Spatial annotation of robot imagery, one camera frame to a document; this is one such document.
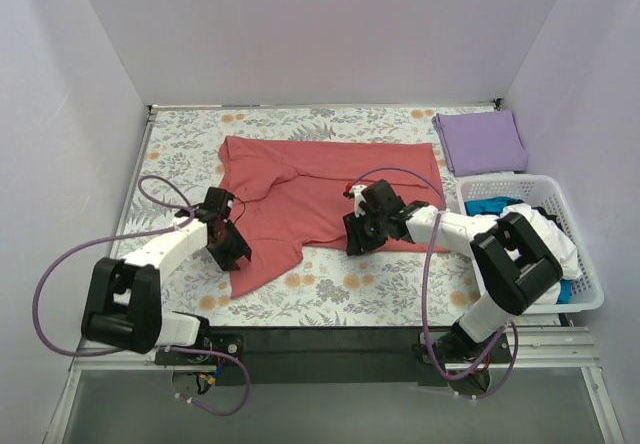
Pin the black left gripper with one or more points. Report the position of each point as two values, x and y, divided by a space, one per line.
233 248

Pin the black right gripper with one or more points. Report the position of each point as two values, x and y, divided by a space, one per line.
358 236

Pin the red t shirt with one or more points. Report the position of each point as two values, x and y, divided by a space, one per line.
292 195

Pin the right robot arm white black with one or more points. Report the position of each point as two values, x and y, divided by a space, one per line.
516 265

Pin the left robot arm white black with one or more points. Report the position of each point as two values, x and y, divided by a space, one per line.
123 307

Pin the floral patterned table mat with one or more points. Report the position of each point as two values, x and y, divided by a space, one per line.
326 288

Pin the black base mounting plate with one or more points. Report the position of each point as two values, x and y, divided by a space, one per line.
321 355

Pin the blue t shirt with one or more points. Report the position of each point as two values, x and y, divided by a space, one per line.
494 207

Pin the folded purple t shirt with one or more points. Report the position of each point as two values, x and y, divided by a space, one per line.
481 143

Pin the white t shirt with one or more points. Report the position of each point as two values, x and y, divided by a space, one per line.
560 245

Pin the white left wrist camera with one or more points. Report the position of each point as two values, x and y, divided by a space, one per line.
185 217

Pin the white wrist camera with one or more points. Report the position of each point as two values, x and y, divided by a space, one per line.
185 217
355 193

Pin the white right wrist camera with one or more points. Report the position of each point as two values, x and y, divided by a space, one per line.
355 193

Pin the aluminium frame rail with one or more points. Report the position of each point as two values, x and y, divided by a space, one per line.
543 385

